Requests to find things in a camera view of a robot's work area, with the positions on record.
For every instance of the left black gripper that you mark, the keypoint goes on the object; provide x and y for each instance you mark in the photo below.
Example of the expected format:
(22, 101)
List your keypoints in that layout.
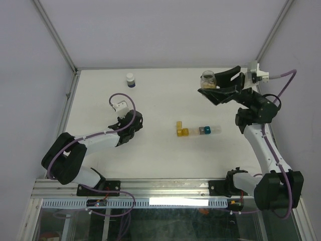
(139, 126)

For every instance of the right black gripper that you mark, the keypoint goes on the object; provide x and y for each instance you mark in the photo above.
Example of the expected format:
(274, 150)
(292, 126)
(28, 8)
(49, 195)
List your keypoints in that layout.
(222, 95)

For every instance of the clear orange pill bottle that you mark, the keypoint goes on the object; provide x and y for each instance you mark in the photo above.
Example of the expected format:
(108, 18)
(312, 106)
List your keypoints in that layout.
(208, 80)

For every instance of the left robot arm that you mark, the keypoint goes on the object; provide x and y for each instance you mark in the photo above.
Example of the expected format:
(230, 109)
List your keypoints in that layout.
(64, 159)

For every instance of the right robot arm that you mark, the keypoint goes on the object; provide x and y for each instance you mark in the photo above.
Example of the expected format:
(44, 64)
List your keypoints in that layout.
(278, 186)

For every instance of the white cap pill bottle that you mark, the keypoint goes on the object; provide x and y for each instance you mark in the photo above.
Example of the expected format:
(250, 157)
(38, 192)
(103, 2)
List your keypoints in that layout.
(130, 80)

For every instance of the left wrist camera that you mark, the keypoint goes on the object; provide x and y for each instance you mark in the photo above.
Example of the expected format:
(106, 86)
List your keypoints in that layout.
(120, 107)

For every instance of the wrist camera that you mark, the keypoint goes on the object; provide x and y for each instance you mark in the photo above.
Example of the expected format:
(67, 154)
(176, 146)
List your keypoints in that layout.
(254, 75)
(120, 107)

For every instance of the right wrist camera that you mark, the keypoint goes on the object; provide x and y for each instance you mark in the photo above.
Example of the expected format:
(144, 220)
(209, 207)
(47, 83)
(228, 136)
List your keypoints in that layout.
(254, 75)

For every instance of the left black mount plate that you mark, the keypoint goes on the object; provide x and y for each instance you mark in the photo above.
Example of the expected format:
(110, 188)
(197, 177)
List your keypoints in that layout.
(107, 188)

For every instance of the black mount plate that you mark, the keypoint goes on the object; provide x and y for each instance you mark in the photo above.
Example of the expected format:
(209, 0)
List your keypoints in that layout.
(228, 189)
(107, 188)

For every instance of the white slotted cable duct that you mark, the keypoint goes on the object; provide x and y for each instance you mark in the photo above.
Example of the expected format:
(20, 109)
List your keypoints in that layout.
(154, 202)

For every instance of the right black mount plate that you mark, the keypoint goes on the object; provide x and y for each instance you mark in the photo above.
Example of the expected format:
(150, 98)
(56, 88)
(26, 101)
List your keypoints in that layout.
(228, 189)

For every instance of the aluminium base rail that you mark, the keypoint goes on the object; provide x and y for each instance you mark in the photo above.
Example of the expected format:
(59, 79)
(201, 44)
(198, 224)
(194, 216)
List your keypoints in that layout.
(139, 188)

